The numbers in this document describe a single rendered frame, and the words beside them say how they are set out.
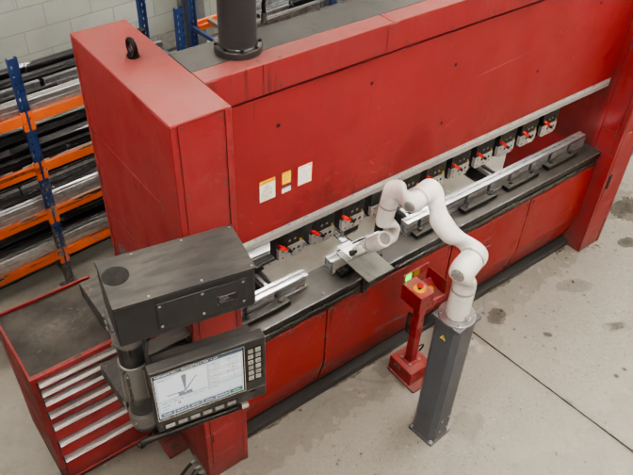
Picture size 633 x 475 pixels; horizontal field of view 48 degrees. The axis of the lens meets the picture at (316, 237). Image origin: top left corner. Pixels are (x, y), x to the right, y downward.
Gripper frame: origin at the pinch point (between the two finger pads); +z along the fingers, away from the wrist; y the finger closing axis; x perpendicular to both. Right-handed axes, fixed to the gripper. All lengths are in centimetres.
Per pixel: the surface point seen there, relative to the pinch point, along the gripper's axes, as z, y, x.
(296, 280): 7.2, 36.5, 0.1
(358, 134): -54, 2, -51
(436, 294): 5, -39, 43
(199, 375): -74, 127, 13
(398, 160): -33, -28, -33
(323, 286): 11.5, 21.1, 9.6
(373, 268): -7.3, -1.0, 12.2
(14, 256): 154, 140, -90
